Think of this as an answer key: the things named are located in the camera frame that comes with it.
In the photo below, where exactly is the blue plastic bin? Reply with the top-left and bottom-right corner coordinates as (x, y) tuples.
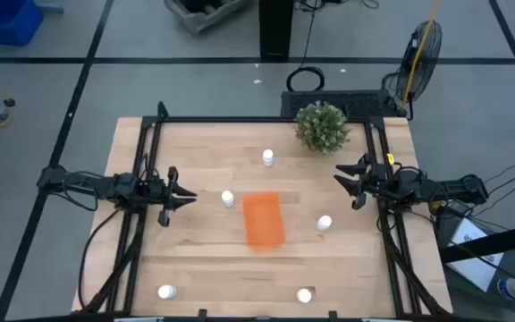
(0, 0), (45, 47)

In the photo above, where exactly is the white paper box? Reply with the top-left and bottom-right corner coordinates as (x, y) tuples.
(444, 217), (505, 292)

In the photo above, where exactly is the black pillar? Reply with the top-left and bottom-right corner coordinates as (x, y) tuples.
(258, 0), (295, 62)

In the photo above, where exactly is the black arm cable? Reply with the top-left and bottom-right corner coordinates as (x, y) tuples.
(77, 208), (122, 309)

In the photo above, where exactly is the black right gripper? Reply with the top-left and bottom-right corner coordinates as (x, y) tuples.
(333, 152), (397, 211)

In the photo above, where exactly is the black floor cable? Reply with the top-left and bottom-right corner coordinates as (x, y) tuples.
(483, 151), (515, 185)

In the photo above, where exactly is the black floor fan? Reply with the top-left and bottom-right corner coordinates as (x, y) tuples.
(382, 20), (444, 121)

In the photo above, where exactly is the grey pallet box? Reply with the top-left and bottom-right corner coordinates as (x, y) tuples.
(164, 0), (252, 35)

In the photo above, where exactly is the black metal beam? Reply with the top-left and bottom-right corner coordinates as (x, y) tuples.
(439, 222), (515, 264)

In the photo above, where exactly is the green artificial plant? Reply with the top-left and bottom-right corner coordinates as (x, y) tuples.
(293, 101), (351, 157)

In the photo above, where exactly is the black metal table frame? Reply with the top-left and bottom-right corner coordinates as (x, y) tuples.
(72, 100), (453, 322)

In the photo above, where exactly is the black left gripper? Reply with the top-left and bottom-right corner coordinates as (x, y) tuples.
(139, 165), (198, 228)

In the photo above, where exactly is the black mesh crate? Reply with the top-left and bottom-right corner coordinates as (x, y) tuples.
(280, 89), (397, 120)

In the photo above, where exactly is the coiled black cable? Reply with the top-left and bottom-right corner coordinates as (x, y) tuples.
(285, 65), (326, 93)

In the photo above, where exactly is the orange plastic basket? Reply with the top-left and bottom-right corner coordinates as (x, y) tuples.
(241, 191), (287, 250)

